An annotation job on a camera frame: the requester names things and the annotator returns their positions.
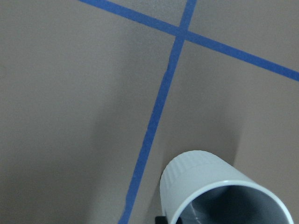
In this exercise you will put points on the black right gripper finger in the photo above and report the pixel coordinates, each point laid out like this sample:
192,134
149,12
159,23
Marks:
160,220

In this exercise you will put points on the white ribbed cup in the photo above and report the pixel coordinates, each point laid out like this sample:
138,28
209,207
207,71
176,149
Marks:
198,187

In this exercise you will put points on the brown paper table mat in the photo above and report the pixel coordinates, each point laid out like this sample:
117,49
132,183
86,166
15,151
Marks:
96,97

